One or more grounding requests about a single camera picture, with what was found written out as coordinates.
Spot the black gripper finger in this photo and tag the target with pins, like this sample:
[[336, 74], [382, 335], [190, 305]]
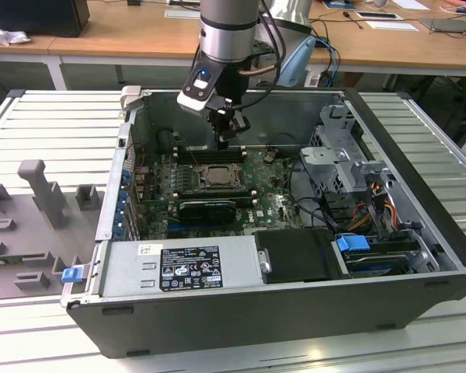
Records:
[[222, 134], [240, 126]]

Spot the silver square CPU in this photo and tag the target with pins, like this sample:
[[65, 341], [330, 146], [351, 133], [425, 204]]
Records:
[[220, 174]]

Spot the black RAM slot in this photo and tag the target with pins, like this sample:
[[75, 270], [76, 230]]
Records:
[[213, 196], [202, 155]]

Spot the CPU socket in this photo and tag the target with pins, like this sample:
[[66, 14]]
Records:
[[202, 184]]

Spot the black plastic drive cover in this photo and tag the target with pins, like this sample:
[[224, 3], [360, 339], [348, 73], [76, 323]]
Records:
[[295, 254]]

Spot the black round capacitor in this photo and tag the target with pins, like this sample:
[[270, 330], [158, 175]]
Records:
[[165, 140]]

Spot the pale blue teach pendant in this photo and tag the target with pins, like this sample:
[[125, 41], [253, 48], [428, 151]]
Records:
[[297, 62]]

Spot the green motherboard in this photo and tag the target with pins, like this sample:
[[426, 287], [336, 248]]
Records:
[[264, 190]]

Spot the black graphics card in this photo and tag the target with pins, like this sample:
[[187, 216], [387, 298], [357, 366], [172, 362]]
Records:
[[206, 211]]

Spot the white power strip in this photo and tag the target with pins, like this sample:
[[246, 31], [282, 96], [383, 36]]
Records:
[[312, 79]]

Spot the grey plastic case latch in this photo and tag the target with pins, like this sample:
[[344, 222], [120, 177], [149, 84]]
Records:
[[131, 97]]

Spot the grey metal drive cage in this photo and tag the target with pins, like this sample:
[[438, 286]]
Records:
[[334, 159]]

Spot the wooden desk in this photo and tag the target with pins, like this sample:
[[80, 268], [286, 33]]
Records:
[[373, 46]]

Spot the white framed phone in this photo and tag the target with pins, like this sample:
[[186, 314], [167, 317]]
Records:
[[377, 15]]

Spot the grey power supply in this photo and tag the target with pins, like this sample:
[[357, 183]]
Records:
[[132, 268]]

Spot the hard disk in blue carrier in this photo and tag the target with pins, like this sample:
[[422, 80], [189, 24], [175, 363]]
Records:
[[353, 245]]

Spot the white paper sheet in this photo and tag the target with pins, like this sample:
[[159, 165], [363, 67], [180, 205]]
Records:
[[392, 25]]

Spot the black open PC case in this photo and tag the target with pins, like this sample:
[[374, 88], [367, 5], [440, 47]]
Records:
[[256, 322]]

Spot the black computer tower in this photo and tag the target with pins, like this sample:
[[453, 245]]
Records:
[[39, 15]]

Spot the blue case latch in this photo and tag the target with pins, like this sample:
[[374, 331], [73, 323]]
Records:
[[71, 275]]

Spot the grey parts rack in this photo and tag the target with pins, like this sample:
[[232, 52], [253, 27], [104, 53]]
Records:
[[35, 225]]

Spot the dark grey laptop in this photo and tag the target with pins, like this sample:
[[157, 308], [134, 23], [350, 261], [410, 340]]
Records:
[[448, 25]]

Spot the crumpled white paper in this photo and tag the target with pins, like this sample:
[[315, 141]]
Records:
[[7, 35]]

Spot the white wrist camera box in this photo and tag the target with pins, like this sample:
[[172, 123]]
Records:
[[197, 89]]

